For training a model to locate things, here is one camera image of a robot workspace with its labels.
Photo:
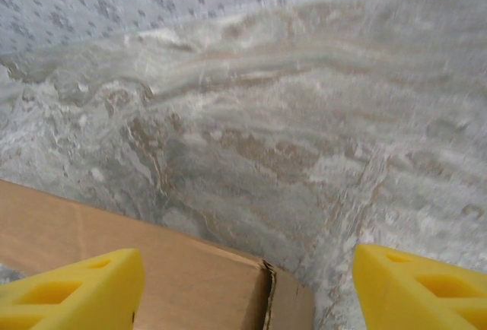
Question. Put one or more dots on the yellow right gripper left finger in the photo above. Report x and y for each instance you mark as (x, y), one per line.
(114, 292)

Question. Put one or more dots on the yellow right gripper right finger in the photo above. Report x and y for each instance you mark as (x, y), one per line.
(384, 292)

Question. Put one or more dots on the brown cardboard box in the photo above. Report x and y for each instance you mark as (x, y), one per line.
(190, 269)

